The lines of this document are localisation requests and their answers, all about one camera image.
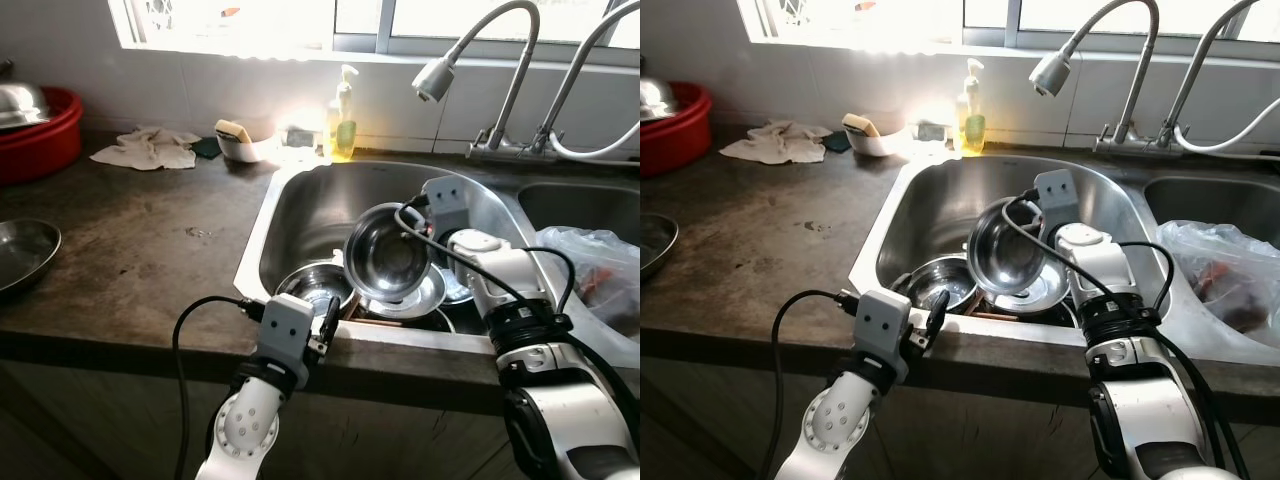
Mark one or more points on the red plastic basin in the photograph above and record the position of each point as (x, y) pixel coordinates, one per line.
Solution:
(675, 140)
(40, 145)

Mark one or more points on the dark green sponge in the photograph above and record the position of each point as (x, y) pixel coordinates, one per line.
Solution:
(207, 148)
(836, 142)

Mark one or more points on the clear plastic bag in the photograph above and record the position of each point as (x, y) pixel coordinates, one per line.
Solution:
(1225, 270)
(590, 270)

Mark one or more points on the round steel bowl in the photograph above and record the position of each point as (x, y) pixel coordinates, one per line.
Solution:
(1005, 250)
(385, 255)

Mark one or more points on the stainless steel double sink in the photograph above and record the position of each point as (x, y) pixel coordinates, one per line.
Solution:
(310, 205)
(930, 200)

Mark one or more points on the grey window frame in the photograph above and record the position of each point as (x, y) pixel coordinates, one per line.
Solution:
(450, 45)
(1080, 40)

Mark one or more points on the yellow dish soap bottle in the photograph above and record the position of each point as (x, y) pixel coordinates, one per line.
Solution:
(972, 125)
(342, 130)

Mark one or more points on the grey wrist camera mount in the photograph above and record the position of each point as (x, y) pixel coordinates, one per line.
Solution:
(285, 335)
(1058, 200)
(447, 208)
(885, 335)

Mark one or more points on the yellow sponge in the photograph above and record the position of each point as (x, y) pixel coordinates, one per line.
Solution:
(860, 124)
(232, 130)

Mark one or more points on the small grey container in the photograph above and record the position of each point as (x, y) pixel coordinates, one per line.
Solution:
(302, 138)
(930, 131)

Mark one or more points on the white ceramic bowl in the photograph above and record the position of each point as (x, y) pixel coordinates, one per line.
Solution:
(245, 150)
(873, 143)

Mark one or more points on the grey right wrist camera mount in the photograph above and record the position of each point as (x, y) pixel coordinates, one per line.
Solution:
(447, 208)
(1058, 200)

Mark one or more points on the shallow steel plate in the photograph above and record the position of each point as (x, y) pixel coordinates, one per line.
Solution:
(425, 297)
(1045, 290)

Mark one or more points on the grey faucet with spray head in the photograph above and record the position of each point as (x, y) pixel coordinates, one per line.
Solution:
(505, 95)
(1125, 90)

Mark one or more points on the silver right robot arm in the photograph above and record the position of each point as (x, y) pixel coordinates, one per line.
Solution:
(1150, 410)
(560, 410)

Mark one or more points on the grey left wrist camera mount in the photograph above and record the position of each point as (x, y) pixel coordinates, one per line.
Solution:
(885, 335)
(285, 335)

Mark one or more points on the grey gooseneck faucet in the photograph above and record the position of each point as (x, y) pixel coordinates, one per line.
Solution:
(570, 75)
(1195, 70)

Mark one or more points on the small steel bowl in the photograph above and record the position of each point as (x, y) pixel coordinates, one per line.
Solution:
(938, 285)
(312, 285)

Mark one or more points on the domed steel lid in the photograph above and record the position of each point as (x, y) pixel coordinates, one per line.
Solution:
(20, 105)
(655, 98)

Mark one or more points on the deep steel dish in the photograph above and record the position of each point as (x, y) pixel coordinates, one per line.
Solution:
(22, 255)
(655, 245)

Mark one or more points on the white crumpled cloth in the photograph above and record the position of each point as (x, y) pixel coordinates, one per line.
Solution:
(150, 148)
(775, 143)

